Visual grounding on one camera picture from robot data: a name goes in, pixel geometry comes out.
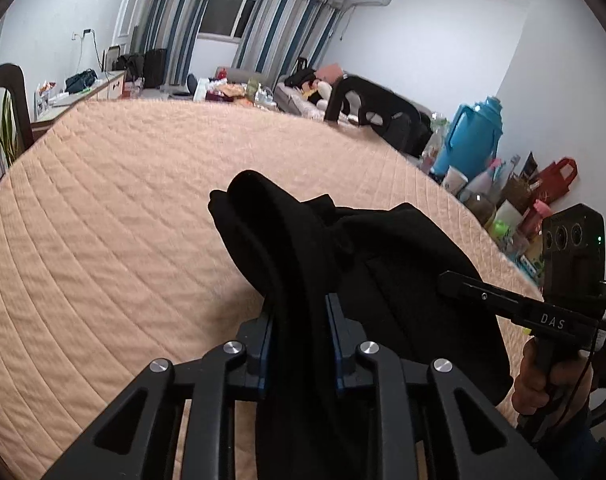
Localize red tote bag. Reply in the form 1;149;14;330
530;157;578;206

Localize grey sofa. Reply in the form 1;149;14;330
274;67;434;126

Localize white cup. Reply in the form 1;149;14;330
442;167;468;193

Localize pile of snacks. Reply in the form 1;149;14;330
193;77;279;108

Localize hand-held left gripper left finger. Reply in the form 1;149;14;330
40;310;279;480

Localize blue thermos jug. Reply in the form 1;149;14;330
430;96;504;181

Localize dark bag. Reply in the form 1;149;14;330
114;54;145;81

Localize window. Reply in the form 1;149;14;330
197;0;264;41

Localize person's right hand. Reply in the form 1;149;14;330
513;342;596;421

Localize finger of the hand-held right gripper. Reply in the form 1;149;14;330
437;270;521;318

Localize white low cabinet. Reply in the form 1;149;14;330
30;71;126;126

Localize peach quilted table cover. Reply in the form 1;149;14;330
0;99;546;480

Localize black bag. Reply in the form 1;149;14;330
64;69;98;95

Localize black suitcase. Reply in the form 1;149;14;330
143;48;169;90

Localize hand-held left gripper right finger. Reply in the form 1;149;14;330
325;292;558;480

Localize striped blue curtain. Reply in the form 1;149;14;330
128;0;219;86
231;0;351;76

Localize black pants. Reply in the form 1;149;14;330
207;170;514;480

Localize green potted plant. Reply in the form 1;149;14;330
0;92;19;166

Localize pink lid bottle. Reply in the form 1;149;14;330
520;200;554;241

